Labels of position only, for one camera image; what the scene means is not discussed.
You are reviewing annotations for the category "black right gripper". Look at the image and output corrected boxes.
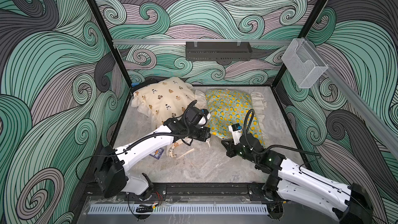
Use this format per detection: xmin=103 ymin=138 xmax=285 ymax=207
xmin=221 ymin=137 xmax=258 ymax=164

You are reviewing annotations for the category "cream animal print pillow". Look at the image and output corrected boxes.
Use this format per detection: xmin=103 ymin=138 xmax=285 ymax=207
xmin=132 ymin=77 xmax=197 ymax=145

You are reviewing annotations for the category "lemon print ruffled pillow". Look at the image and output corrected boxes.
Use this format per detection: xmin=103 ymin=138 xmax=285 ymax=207
xmin=205 ymin=89 xmax=266 ymax=145

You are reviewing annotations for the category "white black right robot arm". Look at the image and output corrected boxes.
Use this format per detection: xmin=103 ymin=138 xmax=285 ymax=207
xmin=221 ymin=134 xmax=373 ymax=224

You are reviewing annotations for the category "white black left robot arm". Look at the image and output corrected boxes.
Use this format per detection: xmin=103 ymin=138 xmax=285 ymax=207
xmin=94 ymin=116 xmax=211 ymax=200

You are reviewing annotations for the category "small blue printed card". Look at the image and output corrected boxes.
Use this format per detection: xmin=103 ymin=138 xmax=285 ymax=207
xmin=150 ymin=148 xmax=164 ymax=160

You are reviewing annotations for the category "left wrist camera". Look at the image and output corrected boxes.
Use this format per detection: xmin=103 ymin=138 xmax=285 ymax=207
xmin=184 ymin=106 xmax=211 ymax=127

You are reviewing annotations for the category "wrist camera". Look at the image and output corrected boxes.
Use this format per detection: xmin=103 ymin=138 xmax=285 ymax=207
xmin=228 ymin=123 xmax=243 ymax=145
xmin=184 ymin=106 xmax=211 ymax=127

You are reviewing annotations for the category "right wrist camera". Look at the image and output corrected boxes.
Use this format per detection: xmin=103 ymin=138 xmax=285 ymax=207
xmin=228 ymin=123 xmax=243 ymax=145

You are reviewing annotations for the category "black front mounting rail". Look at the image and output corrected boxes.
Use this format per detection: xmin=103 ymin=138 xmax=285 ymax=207
xmin=83 ymin=181 xmax=271 ymax=197

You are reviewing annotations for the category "black perforated wall tray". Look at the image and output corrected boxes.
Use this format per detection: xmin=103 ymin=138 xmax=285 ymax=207
xmin=185 ymin=42 xmax=253 ymax=64

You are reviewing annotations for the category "clear plastic wall bin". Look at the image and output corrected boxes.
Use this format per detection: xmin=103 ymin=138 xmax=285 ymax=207
xmin=282 ymin=38 xmax=328 ymax=89

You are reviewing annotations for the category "white slotted cable duct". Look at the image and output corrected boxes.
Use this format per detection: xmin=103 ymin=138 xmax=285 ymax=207
xmin=88 ymin=203 xmax=268 ymax=215

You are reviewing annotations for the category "aluminium rail back wall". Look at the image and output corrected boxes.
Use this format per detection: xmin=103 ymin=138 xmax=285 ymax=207
xmin=112 ymin=38 xmax=292 ymax=46

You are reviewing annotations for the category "aluminium rail wall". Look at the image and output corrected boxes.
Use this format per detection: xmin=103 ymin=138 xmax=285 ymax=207
xmin=305 ymin=38 xmax=398 ymax=157
xmin=112 ymin=38 xmax=292 ymax=46

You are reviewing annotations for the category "aluminium rail right wall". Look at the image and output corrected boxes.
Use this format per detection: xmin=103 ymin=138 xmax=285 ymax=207
xmin=305 ymin=38 xmax=398 ymax=157

